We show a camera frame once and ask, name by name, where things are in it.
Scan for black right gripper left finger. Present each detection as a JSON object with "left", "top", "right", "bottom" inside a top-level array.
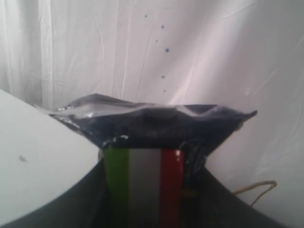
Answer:
[{"left": 2, "top": 160, "right": 109, "bottom": 228}]

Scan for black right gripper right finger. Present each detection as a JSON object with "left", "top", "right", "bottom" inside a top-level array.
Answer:
[{"left": 185, "top": 168, "right": 285, "bottom": 228}]

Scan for large brown paper bag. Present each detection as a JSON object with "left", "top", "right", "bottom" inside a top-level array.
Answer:
[{"left": 231, "top": 180, "right": 278, "bottom": 207}]

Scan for spaghetti packet dark blue ends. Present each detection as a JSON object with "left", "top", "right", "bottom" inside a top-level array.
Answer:
[{"left": 49, "top": 94, "right": 257, "bottom": 228}]

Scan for white backdrop curtain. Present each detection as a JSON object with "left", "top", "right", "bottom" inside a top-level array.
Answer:
[{"left": 0, "top": 0, "right": 304, "bottom": 228}]

